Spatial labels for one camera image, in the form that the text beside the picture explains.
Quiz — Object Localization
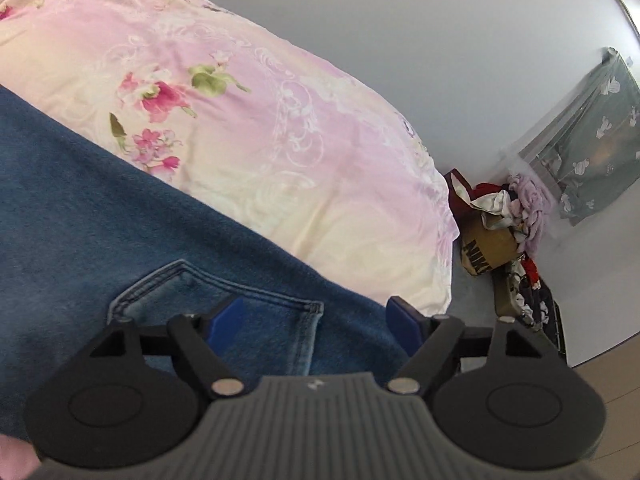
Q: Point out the blue denim pants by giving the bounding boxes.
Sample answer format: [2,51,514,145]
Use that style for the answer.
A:
[0,85,426,443]

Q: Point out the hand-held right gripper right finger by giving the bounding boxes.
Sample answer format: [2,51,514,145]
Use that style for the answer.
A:
[385,296,544,396]

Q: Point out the pink floral quilt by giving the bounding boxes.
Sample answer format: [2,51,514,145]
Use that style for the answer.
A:
[0,0,461,317]

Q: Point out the olive box with patterned clothes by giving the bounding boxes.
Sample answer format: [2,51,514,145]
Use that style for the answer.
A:
[492,257,568,361]

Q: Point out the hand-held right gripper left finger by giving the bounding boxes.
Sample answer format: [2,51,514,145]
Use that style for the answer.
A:
[90,296,248,399]

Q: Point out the red and white clothes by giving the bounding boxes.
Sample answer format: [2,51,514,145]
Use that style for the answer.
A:
[444,169,517,232]

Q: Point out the brown cardboard box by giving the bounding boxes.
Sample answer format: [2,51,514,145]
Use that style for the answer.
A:
[459,220,522,278]

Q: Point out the grey-green printed curtain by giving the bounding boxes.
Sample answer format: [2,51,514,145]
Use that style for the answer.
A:
[519,47,640,227]

